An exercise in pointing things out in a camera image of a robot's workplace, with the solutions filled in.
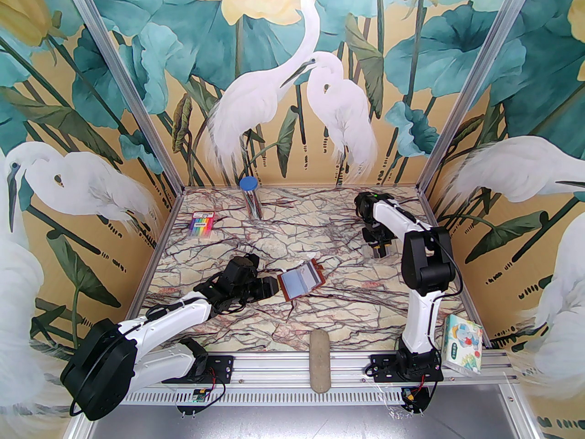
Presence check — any aluminium frame post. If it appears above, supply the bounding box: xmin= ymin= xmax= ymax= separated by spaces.
xmin=59 ymin=0 xmax=186 ymax=191
xmin=417 ymin=0 xmax=537 ymax=192

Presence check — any perforated metal tray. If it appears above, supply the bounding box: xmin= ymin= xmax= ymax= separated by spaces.
xmin=69 ymin=385 xmax=537 ymax=439

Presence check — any clear tube with blue lid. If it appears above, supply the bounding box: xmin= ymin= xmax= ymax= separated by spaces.
xmin=240 ymin=177 xmax=264 ymax=220

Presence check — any pack of coloured pens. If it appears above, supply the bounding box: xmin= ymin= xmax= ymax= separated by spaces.
xmin=186 ymin=211 xmax=216 ymax=239

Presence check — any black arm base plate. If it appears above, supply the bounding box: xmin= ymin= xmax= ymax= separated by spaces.
xmin=162 ymin=355 xmax=234 ymax=385
xmin=368 ymin=354 xmax=444 ymax=383

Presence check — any aluminium front rail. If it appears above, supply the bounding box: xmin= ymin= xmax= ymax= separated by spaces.
xmin=87 ymin=352 xmax=522 ymax=386

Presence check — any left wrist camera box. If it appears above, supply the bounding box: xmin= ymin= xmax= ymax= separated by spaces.
xmin=223 ymin=253 xmax=260 ymax=287

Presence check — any beige oblong pad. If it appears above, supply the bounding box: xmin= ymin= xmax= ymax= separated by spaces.
xmin=309 ymin=330 xmax=332 ymax=393

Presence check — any printed tissue pack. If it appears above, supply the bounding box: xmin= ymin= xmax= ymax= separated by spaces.
xmin=440 ymin=315 xmax=484 ymax=376

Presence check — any brown leather card holder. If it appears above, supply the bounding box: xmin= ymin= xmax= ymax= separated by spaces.
xmin=278 ymin=258 xmax=326 ymax=301

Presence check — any small circuit board mount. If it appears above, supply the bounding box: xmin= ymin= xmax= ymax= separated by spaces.
xmin=177 ymin=387 xmax=215 ymax=416
xmin=401 ymin=385 xmax=434 ymax=415

